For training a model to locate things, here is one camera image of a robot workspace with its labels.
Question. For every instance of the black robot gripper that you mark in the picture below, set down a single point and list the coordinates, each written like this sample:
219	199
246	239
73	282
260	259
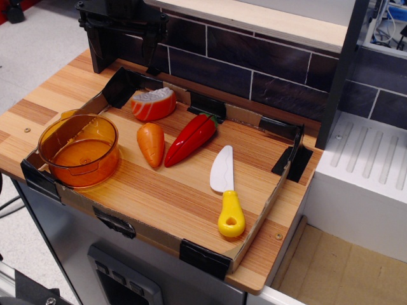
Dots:
125	17

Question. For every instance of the light wooden shelf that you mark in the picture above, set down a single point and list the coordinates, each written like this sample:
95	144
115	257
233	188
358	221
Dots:
278	24

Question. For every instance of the dark grey vertical post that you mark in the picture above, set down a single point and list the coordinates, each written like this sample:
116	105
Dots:
346	57

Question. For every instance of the red toy chili pepper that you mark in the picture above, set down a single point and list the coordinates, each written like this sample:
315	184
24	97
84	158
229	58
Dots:
195	134

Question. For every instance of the white toy sink drainboard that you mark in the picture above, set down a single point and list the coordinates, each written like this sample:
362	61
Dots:
358	192

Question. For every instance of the orange toy carrot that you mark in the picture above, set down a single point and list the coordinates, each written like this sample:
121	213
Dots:
151	141

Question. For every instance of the grey toy oven door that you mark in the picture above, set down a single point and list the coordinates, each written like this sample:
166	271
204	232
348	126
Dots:
120	283

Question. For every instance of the white yellow toy knife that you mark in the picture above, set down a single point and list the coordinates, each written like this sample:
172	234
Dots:
231	221

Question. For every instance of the transparent orange plastic pot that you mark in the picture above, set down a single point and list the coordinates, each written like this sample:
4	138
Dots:
81	149

